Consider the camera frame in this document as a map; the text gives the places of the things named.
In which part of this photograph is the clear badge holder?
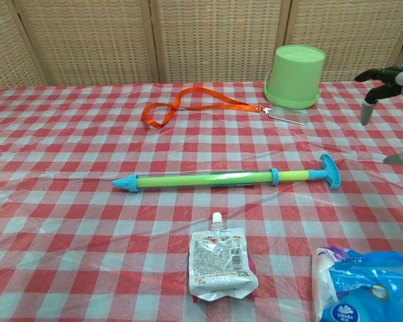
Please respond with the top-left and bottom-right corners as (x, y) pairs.
(261, 106), (310, 127)

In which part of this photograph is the blue tissue pack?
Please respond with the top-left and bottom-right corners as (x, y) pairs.
(310, 246), (403, 322)

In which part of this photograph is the wicker folding screen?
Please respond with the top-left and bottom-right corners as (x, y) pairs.
(0, 0), (403, 97)

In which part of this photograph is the red white checkered tablecloth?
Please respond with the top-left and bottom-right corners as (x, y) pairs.
(0, 80), (403, 322)

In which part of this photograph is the white spouted drink pouch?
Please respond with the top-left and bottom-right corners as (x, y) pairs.
(187, 212), (259, 305)

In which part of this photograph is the orange lanyard strap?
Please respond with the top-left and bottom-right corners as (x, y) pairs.
(140, 87), (266, 129)

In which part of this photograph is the green and blue stick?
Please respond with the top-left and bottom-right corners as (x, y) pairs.
(112, 153), (342, 194)

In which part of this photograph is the green plastic bucket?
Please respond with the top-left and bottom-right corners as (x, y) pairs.
(263, 44), (322, 111)

